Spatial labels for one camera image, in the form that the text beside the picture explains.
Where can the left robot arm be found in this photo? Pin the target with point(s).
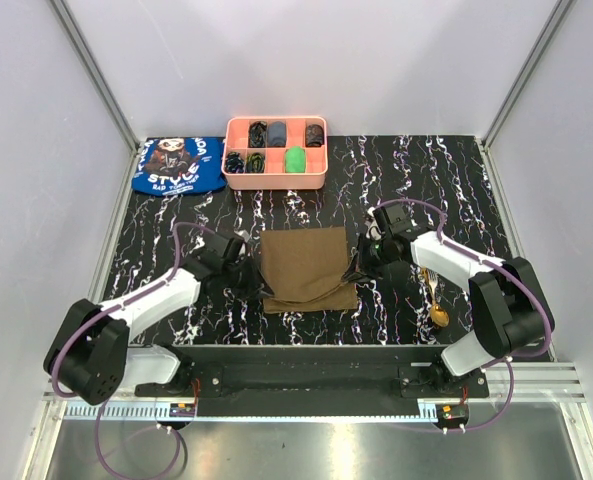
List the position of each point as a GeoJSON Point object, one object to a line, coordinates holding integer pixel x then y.
{"type": "Point", "coordinates": [92, 355]}

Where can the black blue rolled sock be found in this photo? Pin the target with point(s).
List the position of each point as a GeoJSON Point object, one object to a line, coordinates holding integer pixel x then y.
{"type": "Point", "coordinates": [234, 163]}

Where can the pink compartment tray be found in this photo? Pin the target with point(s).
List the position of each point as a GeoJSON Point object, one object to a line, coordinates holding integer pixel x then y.
{"type": "Point", "coordinates": [274, 176]}

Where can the green rolled sock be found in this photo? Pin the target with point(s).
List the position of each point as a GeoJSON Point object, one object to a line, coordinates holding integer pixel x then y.
{"type": "Point", "coordinates": [295, 160]}

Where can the brown cloth napkin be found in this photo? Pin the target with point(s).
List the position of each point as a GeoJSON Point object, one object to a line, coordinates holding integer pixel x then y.
{"type": "Point", "coordinates": [303, 267]}

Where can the aluminium frame post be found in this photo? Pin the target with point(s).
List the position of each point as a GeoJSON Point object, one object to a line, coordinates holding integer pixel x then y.
{"type": "Point", "coordinates": [543, 41]}
{"type": "Point", "coordinates": [86, 57]}

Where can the blue printed t-shirt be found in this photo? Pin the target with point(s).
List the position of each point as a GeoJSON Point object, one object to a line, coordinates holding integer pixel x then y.
{"type": "Point", "coordinates": [171, 166]}

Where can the dark patterned rolled sock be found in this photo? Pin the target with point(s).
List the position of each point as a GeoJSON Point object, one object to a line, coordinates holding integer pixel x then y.
{"type": "Point", "coordinates": [314, 136]}

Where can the left aluminium frame post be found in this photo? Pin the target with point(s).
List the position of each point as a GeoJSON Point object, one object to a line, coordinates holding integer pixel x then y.
{"type": "Point", "coordinates": [86, 57]}

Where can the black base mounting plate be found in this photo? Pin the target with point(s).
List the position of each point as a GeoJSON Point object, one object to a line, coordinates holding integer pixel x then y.
{"type": "Point", "coordinates": [281, 383]}

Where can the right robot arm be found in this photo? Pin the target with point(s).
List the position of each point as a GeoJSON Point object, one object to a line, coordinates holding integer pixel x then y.
{"type": "Point", "coordinates": [508, 307]}

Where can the right aluminium frame post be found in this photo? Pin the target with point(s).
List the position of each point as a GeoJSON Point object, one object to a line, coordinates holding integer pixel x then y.
{"type": "Point", "coordinates": [543, 41]}

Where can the gold spoon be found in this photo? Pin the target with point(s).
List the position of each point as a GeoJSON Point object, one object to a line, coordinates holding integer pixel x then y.
{"type": "Point", "coordinates": [438, 315]}

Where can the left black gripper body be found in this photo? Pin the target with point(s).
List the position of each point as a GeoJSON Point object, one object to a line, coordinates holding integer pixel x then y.
{"type": "Point", "coordinates": [242, 277]}

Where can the black marble pattern mat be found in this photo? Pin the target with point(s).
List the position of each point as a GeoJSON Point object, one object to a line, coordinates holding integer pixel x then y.
{"type": "Point", "coordinates": [439, 173]}

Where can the black yellow rolled sock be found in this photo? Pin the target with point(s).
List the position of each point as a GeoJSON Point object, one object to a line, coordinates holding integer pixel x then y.
{"type": "Point", "coordinates": [257, 134]}

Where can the grey rolled sock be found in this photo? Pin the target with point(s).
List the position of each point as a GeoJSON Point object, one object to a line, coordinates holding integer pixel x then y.
{"type": "Point", "coordinates": [277, 134]}

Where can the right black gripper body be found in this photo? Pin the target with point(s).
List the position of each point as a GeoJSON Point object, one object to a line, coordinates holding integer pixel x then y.
{"type": "Point", "coordinates": [373, 255]}

